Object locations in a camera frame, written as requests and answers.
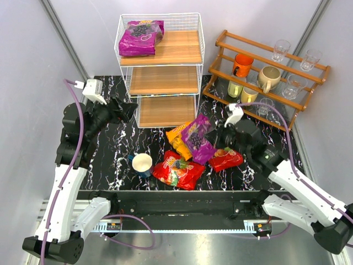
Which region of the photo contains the yellow orange candy bag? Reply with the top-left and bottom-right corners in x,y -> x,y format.
166,121 -> 192,161

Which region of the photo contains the purple grape candy bag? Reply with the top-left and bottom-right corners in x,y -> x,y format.
118,20 -> 164,57

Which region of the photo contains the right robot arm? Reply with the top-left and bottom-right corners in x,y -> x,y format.
213,119 -> 352,255

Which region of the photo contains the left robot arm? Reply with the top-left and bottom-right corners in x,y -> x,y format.
22,97 -> 138,264

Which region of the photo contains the red candy bag right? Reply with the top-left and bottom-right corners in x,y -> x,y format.
208,147 -> 244,172

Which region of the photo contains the red candy bag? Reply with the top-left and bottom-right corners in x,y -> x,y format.
208,147 -> 244,172
153,151 -> 205,190

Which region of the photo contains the red candy bag left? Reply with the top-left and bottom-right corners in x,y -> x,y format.
153,151 -> 205,190

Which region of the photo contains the clear glass bottom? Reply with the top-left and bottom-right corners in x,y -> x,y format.
258,98 -> 274,116

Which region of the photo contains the clear glass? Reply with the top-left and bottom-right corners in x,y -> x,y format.
300,49 -> 323,72
272,39 -> 291,62
258,98 -> 274,116
282,74 -> 307,100

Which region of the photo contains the pale yellow mug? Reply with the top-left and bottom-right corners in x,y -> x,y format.
240,87 -> 258,104

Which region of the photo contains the light green mug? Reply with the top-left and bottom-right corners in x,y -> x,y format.
227,81 -> 243,98

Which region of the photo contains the blue paper cup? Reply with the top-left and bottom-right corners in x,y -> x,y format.
127,153 -> 153,178

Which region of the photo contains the wooden cup rack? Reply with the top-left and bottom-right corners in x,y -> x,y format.
202,30 -> 331,128

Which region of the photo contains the beige large mug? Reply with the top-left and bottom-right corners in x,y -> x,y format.
256,66 -> 281,93

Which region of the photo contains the orange mug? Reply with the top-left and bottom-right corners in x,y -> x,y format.
232,54 -> 254,77

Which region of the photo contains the clear glass middle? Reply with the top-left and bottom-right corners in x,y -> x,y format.
282,74 -> 307,100

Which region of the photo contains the clear glass top left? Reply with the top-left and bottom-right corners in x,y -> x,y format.
272,39 -> 291,62

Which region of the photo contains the clear glass top right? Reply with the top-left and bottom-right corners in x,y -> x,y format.
300,49 -> 323,72

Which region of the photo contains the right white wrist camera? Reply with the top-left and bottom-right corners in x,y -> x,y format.
224,103 -> 244,128

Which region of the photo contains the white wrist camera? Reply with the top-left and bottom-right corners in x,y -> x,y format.
224,103 -> 244,128
74,79 -> 107,105

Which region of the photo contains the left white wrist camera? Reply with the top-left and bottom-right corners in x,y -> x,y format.
74,79 -> 107,105

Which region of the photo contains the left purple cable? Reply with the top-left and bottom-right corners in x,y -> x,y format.
40,78 -> 157,265

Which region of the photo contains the purple cable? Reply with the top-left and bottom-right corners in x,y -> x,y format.
236,102 -> 353,240
40,78 -> 157,265

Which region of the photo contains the white wire wooden shelf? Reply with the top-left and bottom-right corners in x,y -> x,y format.
114,12 -> 205,128

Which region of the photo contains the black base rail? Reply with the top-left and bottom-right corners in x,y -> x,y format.
77,189 -> 285,231

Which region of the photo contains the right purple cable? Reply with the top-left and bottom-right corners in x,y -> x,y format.
236,102 -> 353,240

